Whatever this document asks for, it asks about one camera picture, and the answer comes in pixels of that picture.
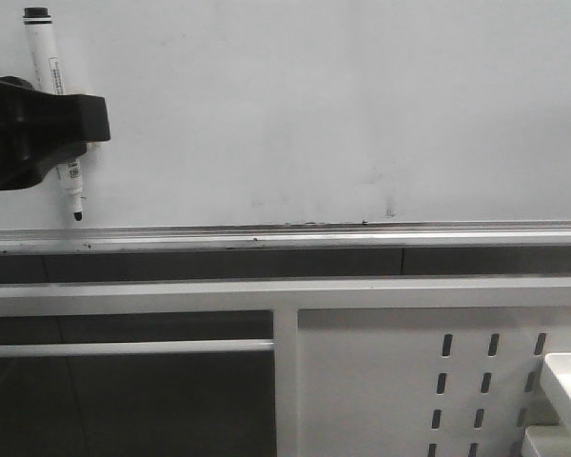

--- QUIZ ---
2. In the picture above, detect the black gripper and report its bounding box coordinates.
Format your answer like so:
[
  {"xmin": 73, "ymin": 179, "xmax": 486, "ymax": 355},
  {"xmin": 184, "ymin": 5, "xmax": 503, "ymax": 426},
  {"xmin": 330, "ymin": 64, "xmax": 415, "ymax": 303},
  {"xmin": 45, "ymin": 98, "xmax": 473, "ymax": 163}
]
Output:
[{"xmin": 0, "ymin": 76, "xmax": 110, "ymax": 190}]

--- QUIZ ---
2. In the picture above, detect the white whiteboard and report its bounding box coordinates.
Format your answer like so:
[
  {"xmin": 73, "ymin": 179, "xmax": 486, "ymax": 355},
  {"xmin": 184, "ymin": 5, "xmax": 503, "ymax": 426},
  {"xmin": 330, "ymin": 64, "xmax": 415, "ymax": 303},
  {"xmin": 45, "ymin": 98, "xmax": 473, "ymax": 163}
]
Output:
[{"xmin": 0, "ymin": 1, "xmax": 571, "ymax": 250}]

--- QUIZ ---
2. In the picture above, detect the white metal stand frame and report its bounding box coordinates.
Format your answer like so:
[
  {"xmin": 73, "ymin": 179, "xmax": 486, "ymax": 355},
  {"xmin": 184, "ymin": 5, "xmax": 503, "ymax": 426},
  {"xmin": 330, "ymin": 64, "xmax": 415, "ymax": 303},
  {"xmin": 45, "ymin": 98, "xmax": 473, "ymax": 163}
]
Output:
[{"xmin": 0, "ymin": 277, "xmax": 571, "ymax": 456}]

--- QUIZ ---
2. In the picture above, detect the white whiteboard marker black tip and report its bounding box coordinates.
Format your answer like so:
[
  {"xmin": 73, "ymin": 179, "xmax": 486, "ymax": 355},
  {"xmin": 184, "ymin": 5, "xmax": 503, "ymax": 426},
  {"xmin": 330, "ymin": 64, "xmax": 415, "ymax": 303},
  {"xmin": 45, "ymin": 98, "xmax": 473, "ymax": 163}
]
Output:
[{"xmin": 23, "ymin": 7, "xmax": 87, "ymax": 222}]

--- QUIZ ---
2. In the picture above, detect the lower white tray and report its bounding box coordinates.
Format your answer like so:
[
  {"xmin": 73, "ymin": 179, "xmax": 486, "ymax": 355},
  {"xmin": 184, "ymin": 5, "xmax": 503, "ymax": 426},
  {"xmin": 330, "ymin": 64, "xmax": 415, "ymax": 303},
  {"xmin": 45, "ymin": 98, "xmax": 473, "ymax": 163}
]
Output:
[{"xmin": 521, "ymin": 426, "xmax": 571, "ymax": 457}]

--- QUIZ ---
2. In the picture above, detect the white perforated pegboard panel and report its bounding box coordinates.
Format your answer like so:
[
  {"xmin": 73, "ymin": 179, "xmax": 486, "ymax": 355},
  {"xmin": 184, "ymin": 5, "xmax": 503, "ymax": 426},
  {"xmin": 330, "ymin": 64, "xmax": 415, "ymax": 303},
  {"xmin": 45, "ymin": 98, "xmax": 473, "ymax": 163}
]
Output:
[{"xmin": 298, "ymin": 307, "xmax": 571, "ymax": 456}]

